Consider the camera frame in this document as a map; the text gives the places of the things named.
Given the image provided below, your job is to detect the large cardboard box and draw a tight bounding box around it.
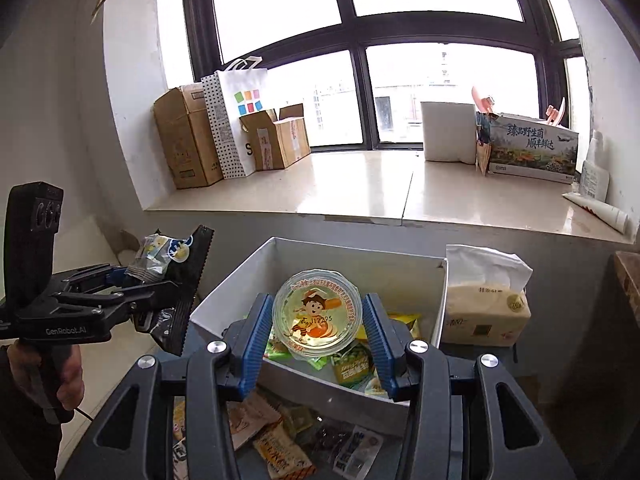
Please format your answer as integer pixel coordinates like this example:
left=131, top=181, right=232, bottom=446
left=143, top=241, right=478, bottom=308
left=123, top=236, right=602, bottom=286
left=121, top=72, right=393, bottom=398
left=152, top=85, right=224, bottom=191

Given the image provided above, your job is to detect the black white snack packet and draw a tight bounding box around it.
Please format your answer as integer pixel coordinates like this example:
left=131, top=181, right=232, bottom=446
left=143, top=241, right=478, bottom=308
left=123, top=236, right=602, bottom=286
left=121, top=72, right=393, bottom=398
left=310, top=422, right=386, bottom=480

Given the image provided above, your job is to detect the orange bread packet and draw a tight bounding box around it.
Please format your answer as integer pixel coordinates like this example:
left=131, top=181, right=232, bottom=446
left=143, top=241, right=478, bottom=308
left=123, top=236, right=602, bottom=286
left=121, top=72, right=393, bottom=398
left=252, top=420, right=318, bottom=480

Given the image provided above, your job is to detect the pink plastic piece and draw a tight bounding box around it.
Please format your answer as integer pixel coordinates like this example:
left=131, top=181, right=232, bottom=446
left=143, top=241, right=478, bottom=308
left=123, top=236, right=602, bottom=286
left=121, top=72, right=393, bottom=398
left=471, top=86, right=497, bottom=113
left=545, top=97, right=567, bottom=126

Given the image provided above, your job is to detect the olive green small packet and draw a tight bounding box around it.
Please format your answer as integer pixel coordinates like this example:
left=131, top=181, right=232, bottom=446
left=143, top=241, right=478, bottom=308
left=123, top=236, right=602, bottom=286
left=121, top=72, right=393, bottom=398
left=280, top=402, right=318, bottom=436

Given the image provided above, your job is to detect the printed landscape carton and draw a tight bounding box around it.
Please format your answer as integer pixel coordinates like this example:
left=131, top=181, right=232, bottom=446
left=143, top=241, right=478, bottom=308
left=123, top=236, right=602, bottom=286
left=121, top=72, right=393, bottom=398
left=475, top=111, right=581, bottom=182

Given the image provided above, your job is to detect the white foam box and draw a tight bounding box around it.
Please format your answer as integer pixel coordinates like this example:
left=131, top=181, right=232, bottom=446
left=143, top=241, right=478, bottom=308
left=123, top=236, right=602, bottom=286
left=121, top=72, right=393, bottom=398
left=420, top=101, right=478, bottom=165

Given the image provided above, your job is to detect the black grey snack packet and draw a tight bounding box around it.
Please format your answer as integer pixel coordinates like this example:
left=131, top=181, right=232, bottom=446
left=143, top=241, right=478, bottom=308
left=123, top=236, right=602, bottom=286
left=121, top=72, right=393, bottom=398
left=124, top=225, right=216, bottom=358

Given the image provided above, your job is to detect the soft tissue pack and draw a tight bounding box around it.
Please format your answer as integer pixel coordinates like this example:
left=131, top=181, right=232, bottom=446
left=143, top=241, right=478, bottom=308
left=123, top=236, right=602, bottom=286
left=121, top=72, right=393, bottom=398
left=442, top=244, right=533, bottom=348

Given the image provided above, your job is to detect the white paper bag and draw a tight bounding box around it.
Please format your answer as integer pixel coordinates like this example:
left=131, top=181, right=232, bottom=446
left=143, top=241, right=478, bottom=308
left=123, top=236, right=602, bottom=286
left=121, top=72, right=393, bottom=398
left=215, top=56, right=271, bottom=176

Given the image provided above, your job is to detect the clear jelly cup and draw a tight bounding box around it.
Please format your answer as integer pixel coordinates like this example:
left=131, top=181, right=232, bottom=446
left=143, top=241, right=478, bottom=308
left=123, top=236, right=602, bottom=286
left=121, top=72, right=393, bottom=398
left=272, top=270, right=362, bottom=358

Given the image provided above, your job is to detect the white storage box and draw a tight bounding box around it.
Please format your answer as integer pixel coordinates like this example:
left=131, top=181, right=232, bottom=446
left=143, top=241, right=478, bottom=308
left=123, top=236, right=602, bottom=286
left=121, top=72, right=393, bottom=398
left=189, top=236, right=449, bottom=436

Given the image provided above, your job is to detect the green seaweed snack packet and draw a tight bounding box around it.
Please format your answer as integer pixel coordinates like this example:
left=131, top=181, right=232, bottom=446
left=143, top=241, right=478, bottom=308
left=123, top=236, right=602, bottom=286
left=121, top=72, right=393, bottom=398
left=265, top=335, right=294, bottom=361

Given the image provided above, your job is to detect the small dark green packet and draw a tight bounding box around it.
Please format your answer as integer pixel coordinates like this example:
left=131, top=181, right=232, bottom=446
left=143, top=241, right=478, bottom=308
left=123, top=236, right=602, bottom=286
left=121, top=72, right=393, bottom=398
left=330, top=342, right=373, bottom=386

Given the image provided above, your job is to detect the person's left hand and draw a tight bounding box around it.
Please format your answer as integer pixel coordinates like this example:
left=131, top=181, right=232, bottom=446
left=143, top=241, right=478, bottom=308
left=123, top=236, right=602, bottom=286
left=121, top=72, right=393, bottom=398
left=7, top=342, right=85, bottom=423

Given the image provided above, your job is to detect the yellow snack packet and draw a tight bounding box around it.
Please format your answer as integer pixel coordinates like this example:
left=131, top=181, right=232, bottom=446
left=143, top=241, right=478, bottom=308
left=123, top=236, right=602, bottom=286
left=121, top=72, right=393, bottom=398
left=387, top=312, right=422, bottom=341

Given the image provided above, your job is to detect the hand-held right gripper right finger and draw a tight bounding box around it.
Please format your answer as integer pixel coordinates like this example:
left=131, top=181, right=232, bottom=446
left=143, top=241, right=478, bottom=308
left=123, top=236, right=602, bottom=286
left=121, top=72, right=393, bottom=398
left=361, top=292, right=566, bottom=480

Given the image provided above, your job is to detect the black window frame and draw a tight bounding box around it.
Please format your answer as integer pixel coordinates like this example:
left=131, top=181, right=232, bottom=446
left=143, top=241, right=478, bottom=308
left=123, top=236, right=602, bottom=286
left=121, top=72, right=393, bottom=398
left=180, top=0, right=583, bottom=153

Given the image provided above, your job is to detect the white tube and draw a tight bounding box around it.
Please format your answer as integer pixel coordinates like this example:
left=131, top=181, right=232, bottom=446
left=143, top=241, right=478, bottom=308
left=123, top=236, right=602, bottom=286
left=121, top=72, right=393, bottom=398
left=561, top=192, right=629, bottom=235

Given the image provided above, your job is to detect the dotted paper bag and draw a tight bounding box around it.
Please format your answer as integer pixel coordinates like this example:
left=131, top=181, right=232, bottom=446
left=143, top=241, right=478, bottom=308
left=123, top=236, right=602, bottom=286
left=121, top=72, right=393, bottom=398
left=201, top=72, right=246, bottom=180

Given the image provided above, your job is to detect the person's left forearm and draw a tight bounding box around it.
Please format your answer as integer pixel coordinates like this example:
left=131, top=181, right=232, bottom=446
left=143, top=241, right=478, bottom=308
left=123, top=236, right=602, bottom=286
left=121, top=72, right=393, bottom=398
left=0, top=385, right=63, bottom=480

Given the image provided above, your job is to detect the blue fabric mat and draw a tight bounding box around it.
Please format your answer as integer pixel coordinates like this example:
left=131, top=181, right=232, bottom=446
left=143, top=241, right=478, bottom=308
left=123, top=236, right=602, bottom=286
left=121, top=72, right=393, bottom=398
left=155, top=344, right=523, bottom=480

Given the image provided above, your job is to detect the white plastic bottle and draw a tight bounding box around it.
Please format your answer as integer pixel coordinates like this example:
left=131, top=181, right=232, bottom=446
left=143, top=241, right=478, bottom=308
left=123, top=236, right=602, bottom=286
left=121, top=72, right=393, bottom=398
left=579, top=130, right=611, bottom=201

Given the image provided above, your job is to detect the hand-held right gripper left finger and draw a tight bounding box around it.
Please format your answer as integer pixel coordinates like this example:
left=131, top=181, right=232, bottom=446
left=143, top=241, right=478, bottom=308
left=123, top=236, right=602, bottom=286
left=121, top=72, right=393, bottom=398
left=75, top=292, right=273, bottom=480

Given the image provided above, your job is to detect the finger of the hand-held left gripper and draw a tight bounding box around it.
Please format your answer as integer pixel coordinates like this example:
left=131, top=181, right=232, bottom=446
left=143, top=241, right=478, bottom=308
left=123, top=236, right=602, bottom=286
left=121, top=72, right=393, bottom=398
left=52, top=280, right=181, bottom=333
left=45, top=261, right=132, bottom=295

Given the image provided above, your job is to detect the small cardboard box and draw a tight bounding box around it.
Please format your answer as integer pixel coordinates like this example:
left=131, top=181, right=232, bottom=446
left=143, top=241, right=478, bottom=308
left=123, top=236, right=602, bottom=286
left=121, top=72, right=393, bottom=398
left=239, top=103, right=312, bottom=172

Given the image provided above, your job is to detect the wooden side shelf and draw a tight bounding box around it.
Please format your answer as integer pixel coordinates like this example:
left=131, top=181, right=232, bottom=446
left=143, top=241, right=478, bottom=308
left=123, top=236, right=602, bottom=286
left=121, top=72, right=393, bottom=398
left=614, top=251, right=640, bottom=331

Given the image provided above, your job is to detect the pink beige snack packet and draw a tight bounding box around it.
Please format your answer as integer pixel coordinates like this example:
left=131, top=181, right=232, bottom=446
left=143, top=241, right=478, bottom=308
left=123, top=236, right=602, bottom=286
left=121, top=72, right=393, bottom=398
left=227, top=390, right=283, bottom=451

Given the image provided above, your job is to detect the yellow-green snack packet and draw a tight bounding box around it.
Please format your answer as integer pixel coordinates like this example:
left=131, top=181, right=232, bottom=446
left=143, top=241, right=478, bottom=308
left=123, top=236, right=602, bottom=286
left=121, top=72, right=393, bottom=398
left=365, top=375, right=396, bottom=401

